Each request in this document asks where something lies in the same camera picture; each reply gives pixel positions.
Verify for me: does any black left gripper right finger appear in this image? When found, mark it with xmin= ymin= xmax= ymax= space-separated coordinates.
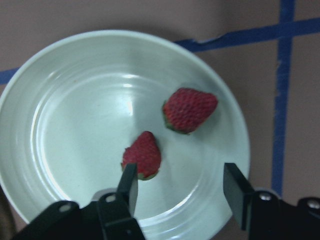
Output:
xmin=223 ymin=163 xmax=255 ymax=231

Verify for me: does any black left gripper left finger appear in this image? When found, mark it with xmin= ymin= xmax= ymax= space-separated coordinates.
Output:
xmin=116 ymin=163 xmax=138 ymax=216

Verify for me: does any red strawberry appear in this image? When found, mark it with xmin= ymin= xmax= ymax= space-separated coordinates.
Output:
xmin=162 ymin=87 xmax=219 ymax=135
xmin=120 ymin=131 xmax=162 ymax=181

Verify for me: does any light green plate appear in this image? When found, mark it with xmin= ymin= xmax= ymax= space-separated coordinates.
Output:
xmin=0 ymin=30 xmax=250 ymax=240

